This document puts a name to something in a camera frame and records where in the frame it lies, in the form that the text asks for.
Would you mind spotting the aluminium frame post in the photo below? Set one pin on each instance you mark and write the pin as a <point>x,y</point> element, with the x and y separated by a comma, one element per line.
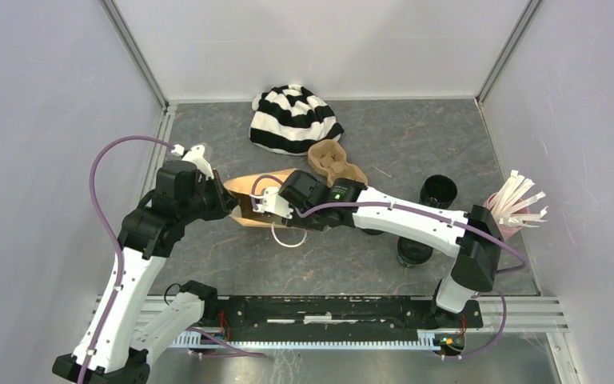
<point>130,43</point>
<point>517,33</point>

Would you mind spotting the black coffee cup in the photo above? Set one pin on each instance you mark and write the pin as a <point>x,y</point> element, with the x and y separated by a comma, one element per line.
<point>411,253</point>
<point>438,191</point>

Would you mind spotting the white wrapped straws bundle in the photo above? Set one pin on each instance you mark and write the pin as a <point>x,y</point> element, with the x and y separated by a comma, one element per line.
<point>510,205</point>

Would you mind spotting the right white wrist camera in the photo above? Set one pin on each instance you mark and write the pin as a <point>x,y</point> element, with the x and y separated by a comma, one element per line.
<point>270,202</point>

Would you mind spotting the black white striped cloth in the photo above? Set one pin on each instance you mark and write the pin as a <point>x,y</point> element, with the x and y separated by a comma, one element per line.
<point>290,119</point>

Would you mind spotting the left aluminium frame post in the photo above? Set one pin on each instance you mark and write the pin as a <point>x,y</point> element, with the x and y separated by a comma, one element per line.
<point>130,43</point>

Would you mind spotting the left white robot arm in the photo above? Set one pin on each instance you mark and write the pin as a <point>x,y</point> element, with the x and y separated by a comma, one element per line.
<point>112,351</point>

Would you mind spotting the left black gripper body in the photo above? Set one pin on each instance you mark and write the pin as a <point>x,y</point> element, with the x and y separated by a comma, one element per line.
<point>209,202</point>

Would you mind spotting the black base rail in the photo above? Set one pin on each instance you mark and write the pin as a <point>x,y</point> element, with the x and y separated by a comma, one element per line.
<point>332,318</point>

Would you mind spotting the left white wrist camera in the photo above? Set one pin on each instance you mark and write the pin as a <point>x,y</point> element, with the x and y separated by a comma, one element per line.
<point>196,155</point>

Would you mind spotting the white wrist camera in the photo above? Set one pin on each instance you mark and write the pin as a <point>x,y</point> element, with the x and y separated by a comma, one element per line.
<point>196,155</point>
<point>270,202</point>

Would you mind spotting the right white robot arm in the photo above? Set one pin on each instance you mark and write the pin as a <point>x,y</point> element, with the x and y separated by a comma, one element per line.
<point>471,238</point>

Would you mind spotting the remaining cardboard carrier stack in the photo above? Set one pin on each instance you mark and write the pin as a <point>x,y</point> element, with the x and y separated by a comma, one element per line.
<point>329,159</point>

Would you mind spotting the right aluminium frame post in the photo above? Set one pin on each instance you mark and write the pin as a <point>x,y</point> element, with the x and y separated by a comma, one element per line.
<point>517,33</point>

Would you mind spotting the brown paper bag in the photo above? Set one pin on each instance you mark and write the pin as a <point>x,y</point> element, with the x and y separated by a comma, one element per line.
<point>253,184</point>

